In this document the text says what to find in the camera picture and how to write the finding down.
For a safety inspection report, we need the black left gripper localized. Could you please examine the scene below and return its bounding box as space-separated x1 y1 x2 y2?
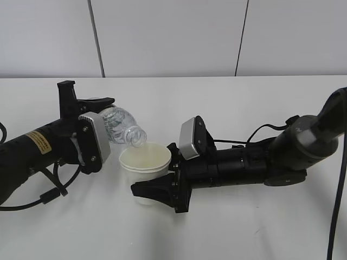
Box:
57 80 115 127

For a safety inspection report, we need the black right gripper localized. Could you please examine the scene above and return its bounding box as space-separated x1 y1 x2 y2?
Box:
131 142 192 213

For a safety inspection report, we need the white paper cup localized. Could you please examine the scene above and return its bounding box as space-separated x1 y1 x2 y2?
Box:
119 141 172 206

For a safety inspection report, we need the clear green-label water bottle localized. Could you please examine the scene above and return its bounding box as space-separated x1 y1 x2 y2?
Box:
99 105 147 147

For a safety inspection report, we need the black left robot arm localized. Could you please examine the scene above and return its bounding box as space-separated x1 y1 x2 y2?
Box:
1 80 115 211

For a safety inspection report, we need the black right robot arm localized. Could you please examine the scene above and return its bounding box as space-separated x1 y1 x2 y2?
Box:
131 88 346 213

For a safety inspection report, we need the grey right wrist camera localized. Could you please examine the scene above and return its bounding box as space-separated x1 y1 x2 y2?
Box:
178 115 216 160

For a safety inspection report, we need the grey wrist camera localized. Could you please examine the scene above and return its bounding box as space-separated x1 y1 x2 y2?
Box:
71 112 111 174
178 115 216 160

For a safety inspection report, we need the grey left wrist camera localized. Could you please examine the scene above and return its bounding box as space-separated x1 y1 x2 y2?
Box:
71 112 111 174

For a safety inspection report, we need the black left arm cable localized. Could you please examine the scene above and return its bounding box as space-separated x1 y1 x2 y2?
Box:
0 121 82 211

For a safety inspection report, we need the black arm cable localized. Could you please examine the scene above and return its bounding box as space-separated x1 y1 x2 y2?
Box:
0 121 82 211
214 123 347 260

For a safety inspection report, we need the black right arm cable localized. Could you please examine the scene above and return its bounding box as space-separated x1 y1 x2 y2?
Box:
214 123 347 260

